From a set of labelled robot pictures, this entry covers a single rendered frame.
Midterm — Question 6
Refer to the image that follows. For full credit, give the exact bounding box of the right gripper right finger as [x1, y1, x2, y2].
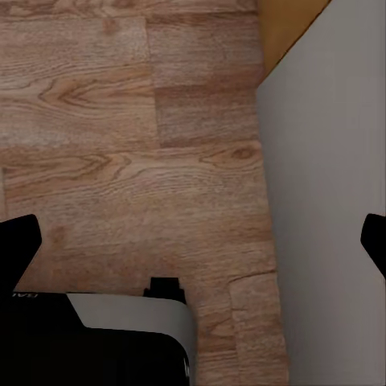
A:
[360, 213, 386, 279]

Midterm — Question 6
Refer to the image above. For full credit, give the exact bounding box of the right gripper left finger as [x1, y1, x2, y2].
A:
[0, 214, 42, 310]

